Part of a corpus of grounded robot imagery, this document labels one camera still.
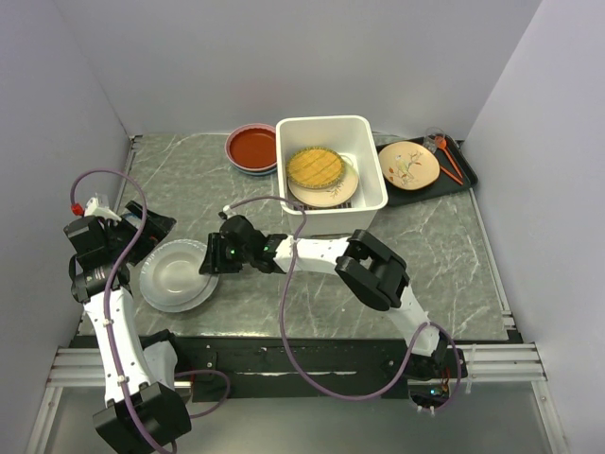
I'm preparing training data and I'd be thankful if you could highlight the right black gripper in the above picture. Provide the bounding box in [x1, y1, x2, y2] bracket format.
[199, 234, 253, 275]

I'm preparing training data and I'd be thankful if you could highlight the red round plate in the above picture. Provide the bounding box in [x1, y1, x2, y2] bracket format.
[225, 123, 277, 176]

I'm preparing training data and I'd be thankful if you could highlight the cream floral plate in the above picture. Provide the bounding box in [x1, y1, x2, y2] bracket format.
[287, 165, 359, 208]

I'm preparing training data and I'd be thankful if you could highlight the round bamboo mat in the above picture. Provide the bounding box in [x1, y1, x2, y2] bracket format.
[285, 147, 345, 189]

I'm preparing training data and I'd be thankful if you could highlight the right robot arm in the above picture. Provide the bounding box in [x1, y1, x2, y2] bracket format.
[199, 215, 447, 380]

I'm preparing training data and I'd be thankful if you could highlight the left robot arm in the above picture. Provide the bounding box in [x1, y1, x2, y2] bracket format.
[63, 195, 191, 453]

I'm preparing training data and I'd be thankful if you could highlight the white plastic bin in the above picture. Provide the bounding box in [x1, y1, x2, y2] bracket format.
[276, 114, 388, 237]

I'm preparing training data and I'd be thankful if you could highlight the beige bird pattern plate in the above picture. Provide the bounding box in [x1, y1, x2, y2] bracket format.
[378, 141, 441, 191]

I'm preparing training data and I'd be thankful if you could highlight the orange plastic fork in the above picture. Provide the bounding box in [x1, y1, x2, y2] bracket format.
[440, 166, 464, 185]

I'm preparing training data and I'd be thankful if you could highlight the clear plastic cup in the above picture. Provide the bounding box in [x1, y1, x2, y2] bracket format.
[423, 127, 447, 154]

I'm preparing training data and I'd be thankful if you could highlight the black tray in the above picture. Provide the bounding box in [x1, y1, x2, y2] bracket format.
[384, 135, 478, 207]

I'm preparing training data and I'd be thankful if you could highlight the orange plastic spoon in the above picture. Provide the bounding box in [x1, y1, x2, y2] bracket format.
[434, 135, 463, 180]

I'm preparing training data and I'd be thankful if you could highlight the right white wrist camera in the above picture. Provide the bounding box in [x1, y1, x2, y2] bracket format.
[218, 205, 236, 220]

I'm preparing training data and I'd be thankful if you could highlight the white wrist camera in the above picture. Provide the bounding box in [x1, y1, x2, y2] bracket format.
[218, 205, 236, 220]
[70, 194, 122, 222]

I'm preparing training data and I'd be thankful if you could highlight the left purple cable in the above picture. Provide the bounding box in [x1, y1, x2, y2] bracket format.
[69, 168, 232, 450]

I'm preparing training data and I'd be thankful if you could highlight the purple cable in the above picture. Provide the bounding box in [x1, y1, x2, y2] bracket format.
[69, 168, 232, 450]
[226, 196, 463, 412]

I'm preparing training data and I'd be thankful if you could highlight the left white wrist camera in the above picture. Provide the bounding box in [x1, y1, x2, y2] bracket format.
[70, 194, 122, 222]

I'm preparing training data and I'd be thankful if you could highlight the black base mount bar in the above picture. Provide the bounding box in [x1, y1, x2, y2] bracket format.
[70, 333, 474, 403]

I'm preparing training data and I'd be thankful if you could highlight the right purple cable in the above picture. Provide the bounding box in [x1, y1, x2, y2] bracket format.
[226, 196, 463, 412]

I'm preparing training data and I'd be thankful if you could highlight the aluminium rail frame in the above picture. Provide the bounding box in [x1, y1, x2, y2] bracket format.
[45, 343, 546, 388]

